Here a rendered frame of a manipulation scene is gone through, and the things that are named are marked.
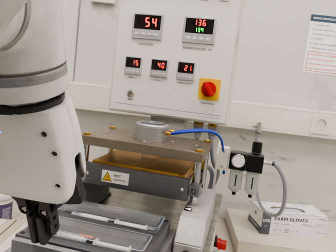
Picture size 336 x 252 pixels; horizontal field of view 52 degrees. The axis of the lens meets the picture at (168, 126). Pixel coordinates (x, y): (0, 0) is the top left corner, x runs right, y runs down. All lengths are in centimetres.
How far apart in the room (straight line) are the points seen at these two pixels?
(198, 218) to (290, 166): 80
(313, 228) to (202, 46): 71
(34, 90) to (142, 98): 65
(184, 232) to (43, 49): 44
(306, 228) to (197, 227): 66
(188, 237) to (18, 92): 43
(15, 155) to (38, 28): 12
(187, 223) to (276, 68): 85
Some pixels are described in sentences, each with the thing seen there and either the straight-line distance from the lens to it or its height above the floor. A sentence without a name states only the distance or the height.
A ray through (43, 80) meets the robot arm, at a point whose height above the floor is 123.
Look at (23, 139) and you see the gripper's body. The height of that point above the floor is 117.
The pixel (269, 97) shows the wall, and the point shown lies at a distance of 136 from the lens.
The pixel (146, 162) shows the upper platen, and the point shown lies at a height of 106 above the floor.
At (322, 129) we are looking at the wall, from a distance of 138.
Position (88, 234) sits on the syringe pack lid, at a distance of 55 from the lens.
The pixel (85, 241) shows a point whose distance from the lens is 53.
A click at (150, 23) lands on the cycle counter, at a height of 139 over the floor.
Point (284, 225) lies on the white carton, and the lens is 123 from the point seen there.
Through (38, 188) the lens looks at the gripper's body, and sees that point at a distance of 36.
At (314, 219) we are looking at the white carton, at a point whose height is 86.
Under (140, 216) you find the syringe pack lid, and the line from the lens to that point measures 63.
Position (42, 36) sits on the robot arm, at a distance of 30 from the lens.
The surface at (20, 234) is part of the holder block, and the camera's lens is 57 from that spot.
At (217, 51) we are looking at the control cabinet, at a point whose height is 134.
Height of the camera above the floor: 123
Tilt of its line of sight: 7 degrees down
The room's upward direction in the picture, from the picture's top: 7 degrees clockwise
